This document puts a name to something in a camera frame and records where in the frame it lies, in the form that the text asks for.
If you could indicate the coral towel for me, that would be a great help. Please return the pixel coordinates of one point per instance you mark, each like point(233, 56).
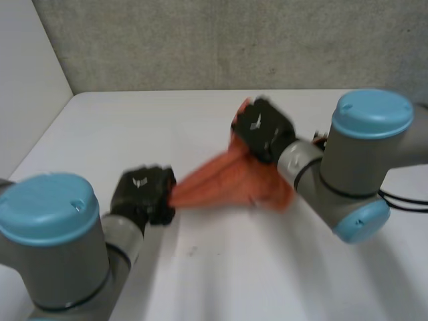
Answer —
point(234, 180)

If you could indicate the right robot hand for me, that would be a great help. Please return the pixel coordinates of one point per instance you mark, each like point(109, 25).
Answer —
point(264, 130)

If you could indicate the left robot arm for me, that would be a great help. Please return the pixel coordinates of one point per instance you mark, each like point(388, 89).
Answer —
point(57, 247)

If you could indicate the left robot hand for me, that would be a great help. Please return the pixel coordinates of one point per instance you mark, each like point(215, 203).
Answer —
point(140, 195)

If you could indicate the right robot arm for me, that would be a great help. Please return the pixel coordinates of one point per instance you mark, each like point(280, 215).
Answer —
point(354, 157)

